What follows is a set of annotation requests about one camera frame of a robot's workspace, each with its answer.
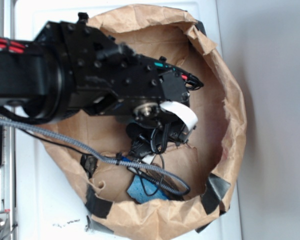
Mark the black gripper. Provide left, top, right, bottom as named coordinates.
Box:
left=89, top=44, right=204, bottom=148

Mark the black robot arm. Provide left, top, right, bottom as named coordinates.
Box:
left=0, top=13, right=203, bottom=144

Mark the brown paper bag bin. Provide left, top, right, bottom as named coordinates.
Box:
left=44, top=4, right=247, bottom=240

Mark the blue sponge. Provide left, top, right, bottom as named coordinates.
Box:
left=126, top=175, right=169, bottom=204

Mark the white ribbon cable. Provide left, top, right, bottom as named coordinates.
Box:
left=159, top=100, right=199, bottom=129

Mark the gray braided cable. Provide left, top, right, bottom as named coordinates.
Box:
left=0, top=116, right=191, bottom=196

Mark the aluminum frame rail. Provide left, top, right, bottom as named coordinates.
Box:
left=0, top=0, right=18, bottom=240

